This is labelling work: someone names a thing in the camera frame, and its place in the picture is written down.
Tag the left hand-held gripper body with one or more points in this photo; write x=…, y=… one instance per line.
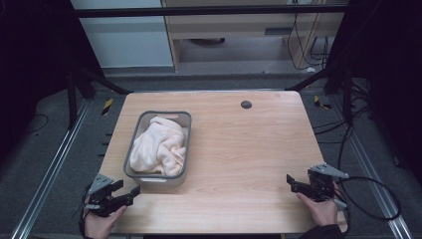
x=99, y=199

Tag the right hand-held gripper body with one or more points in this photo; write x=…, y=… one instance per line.
x=321, y=186

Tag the grey plastic basket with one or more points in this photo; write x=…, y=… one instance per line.
x=159, y=181

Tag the pale pink towel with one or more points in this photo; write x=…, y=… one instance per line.
x=157, y=146

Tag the person's right hand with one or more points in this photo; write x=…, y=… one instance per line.
x=321, y=212

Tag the person's left hand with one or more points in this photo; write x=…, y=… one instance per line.
x=99, y=227

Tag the yellow black tape strip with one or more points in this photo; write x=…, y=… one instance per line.
x=320, y=102
x=107, y=106

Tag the dark round table grommet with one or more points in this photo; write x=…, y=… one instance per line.
x=246, y=105

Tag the black metal stand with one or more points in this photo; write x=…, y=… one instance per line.
x=347, y=96
x=71, y=99

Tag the black curtain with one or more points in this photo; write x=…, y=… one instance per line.
x=394, y=83
x=30, y=66

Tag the white cabinet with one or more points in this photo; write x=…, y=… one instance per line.
x=126, y=40

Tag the light wooden desk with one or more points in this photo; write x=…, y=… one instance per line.
x=232, y=25

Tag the black horizontal bar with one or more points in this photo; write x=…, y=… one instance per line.
x=199, y=11

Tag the aluminium floor rail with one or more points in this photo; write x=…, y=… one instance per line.
x=49, y=176
x=366, y=166

